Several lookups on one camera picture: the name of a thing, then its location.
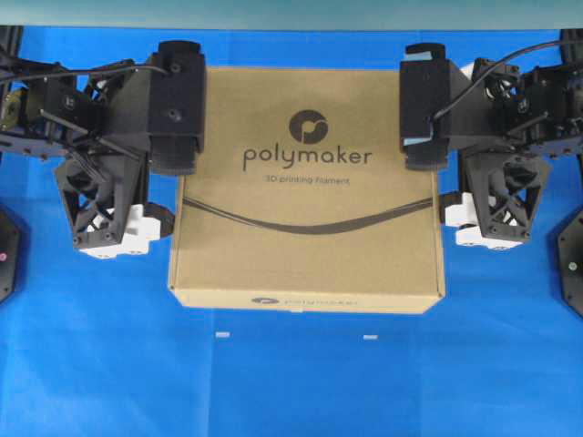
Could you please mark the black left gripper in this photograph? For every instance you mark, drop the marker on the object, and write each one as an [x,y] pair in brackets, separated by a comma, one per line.
[159,110]

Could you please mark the polymaker cardboard box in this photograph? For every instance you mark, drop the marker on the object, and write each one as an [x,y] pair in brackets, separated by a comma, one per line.
[301,200]

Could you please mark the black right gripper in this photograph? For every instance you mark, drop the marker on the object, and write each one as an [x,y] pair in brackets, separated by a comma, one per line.
[429,83]

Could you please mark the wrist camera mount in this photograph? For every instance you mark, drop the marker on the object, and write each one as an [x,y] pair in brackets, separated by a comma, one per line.
[105,196]
[497,198]

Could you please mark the blue table cloth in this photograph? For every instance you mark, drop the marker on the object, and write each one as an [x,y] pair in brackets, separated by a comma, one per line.
[102,348]

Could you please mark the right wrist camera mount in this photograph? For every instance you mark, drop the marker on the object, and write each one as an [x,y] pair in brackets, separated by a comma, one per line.
[497,198]

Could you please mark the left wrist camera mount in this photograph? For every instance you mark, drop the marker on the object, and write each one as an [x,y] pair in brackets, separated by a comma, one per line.
[105,196]

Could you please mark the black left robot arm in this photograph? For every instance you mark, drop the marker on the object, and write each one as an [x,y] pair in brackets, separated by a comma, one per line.
[47,108]

